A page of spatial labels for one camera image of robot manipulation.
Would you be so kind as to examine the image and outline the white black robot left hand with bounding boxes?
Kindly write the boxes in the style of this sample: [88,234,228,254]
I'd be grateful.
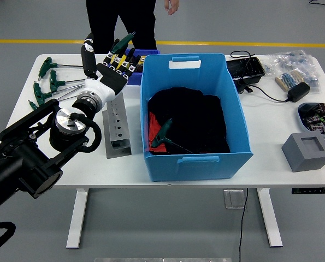
[80,32,143,104]

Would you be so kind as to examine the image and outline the person's left hand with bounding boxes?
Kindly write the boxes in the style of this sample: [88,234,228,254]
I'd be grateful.
[164,0,181,16]

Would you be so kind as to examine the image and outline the metal tool stand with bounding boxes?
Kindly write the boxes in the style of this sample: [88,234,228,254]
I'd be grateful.
[102,91,132,159]

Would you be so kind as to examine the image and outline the large green T-handle hex key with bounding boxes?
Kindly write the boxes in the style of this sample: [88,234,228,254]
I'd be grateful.
[150,117,195,154]

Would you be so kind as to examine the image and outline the large blue storage box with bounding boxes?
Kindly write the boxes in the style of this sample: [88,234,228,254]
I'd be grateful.
[139,53,254,183]

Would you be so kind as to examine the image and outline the metal floor socket box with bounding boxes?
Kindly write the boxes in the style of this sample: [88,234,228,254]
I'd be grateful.
[223,189,247,210]

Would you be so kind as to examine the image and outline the small blue plastic bin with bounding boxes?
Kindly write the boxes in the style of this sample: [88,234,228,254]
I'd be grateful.
[125,48,161,86]

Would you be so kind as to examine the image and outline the person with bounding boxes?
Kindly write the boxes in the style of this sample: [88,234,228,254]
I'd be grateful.
[85,0,181,54]

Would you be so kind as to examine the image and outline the red cloth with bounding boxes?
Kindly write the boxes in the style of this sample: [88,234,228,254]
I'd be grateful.
[148,111,168,152]

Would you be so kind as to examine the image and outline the black cloth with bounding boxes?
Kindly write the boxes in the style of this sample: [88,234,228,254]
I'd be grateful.
[147,87,231,154]

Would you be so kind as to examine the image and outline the black plastic tray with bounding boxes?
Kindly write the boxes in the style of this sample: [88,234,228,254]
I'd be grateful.
[226,56,266,86]

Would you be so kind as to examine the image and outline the black plug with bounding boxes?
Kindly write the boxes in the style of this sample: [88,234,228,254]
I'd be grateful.
[236,78,253,94]

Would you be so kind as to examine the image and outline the clear plastic parts bags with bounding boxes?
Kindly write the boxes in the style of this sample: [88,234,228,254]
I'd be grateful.
[263,50,320,95]

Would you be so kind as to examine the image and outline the taped resistor strip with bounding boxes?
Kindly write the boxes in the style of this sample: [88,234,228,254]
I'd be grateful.
[275,69,305,92]

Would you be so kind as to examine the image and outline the white table leg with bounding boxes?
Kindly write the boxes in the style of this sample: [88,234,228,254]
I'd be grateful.
[66,188,89,249]
[256,187,283,248]

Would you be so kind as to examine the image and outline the black power adapter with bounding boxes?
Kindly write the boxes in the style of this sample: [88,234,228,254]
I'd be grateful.
[287,81,311,104]

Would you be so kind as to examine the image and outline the pale blue dish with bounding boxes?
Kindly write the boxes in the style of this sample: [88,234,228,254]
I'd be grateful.
[297,102,325,137]

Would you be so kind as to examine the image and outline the loose electronic components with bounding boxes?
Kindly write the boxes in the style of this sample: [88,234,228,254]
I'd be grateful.
[298,103,325,135]

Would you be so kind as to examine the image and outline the grey foam block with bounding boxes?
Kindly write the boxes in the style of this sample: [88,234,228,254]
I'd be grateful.
[281,131,325,172]

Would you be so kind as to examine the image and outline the black table control panel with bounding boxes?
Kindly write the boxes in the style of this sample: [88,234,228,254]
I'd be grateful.
[291,187,325,195]

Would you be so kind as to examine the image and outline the black looped cable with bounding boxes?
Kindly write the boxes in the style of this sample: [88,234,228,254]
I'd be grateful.
[229,50,258,92]

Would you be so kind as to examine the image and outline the black adapter cord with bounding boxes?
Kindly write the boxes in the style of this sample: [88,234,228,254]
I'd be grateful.
[248,84,291,103]

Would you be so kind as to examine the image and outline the black background floor cable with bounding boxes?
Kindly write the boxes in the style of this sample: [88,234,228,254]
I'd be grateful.
[308,0,325,14]

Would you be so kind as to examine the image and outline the black hanging floor cable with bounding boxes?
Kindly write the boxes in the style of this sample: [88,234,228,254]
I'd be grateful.
[238,188,249,262]

